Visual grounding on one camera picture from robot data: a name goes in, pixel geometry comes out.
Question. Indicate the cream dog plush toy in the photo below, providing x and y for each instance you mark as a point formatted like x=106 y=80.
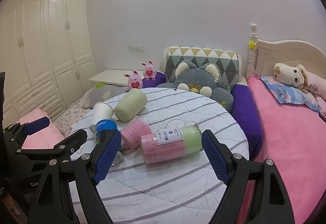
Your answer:
x=292 y=76

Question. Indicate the blue cartoon pillow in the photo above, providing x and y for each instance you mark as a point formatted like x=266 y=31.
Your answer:
x=286 y=94

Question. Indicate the grey cat plush cushion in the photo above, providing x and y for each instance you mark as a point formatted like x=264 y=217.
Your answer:
x=204 y=80

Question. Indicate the pink pig plush front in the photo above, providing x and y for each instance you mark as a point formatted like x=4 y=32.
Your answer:
x=134 y=80

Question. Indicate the white bedside table top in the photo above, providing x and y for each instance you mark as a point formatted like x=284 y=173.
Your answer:
x=112 y=77

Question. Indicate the pink quilt left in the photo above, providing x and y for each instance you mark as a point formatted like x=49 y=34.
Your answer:
x=45 y=138

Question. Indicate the pink pig plush rear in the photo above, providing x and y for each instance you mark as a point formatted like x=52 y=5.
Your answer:
x=149 y=71

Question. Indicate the pink pig plush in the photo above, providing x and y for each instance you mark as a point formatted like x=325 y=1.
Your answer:
x=149 y=71
x=134 y=80

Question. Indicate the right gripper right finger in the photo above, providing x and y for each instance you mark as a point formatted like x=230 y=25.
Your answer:
x=270 y=201

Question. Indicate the pink fleece blanket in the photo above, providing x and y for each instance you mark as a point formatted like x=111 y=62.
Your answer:
x=294 y=138

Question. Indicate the pale green ceramic cup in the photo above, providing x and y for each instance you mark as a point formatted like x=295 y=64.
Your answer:
x=130 y=105

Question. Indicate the heart patterned sheet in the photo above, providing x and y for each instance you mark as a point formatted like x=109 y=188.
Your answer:
x=72 y=115

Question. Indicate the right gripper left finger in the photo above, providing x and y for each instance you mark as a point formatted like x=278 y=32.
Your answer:
x=89 y=170

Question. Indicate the white wall socket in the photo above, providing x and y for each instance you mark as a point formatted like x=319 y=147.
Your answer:
x=136 y=48

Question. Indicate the yellow star sticker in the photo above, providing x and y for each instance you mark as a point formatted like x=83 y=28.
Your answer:
x=252 y=45

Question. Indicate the cream built-in wardrobe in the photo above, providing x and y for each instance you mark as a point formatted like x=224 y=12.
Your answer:
x=46 y=54

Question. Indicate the triangle patterned quilt cover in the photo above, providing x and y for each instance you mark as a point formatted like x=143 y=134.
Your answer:
x=228 y=62

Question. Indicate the purple blanket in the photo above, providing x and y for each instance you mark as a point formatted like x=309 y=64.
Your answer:
x=246 y=115

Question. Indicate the black blue can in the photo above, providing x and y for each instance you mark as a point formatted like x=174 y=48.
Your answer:
x=103 y=127

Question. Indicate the grey flower cushion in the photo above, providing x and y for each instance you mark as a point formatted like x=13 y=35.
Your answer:
x=102 y=92

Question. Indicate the clear cup pink paper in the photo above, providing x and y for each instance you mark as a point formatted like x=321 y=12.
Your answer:
x=133 y=131

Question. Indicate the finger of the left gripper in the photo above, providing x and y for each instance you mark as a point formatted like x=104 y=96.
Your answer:
x=19 y=132
x=62 y=150

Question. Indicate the white paper cup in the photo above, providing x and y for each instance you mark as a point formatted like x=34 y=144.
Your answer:
x=101 y=111

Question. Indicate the cream wooden bed headboard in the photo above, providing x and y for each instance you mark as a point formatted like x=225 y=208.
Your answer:
x=290 y=52

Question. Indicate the clear jar green pink paper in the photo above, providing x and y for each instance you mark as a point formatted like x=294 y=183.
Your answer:
x=171 y=143

